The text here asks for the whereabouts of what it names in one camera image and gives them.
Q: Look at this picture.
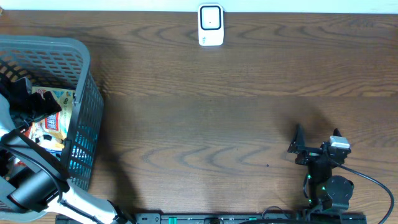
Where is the yellow snack bag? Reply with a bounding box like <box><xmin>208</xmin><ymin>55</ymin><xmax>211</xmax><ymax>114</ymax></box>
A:
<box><xmin>24</xmin><ymin>86</ymin><xmax>75</xmax><ymax>155</ymax></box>

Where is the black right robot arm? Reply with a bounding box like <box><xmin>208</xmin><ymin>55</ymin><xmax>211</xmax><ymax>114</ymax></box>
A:
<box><xmin>287</xmin><ymin>124</ymin><xmax>354</xmax><ymax>213</ymax></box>

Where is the white barcode scanner box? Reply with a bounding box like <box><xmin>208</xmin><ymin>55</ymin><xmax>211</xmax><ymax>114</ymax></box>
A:
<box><xmin>197</xmin><ymin>3</ymin><xmax>224</xmax><ymax>47</ymax></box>

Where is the grey plastic lattice basket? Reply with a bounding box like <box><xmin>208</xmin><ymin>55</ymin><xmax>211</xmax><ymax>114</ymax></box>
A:
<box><xmin>0</xmin><ymin>34</ymin><xmax>105</xmax><ymax>222</ymax></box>

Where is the black right camera cable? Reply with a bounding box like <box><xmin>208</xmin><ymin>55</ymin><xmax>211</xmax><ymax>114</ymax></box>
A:
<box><xmin>335</xmin><ymin>163</ymin><xmax>396</xmax><ymax>224</ymax></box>

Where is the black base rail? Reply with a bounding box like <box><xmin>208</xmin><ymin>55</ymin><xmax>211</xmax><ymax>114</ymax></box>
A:
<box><xmin>55</xmin><ymin>213</ymin><xmax>368</xmax><ymax>224</ymax></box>

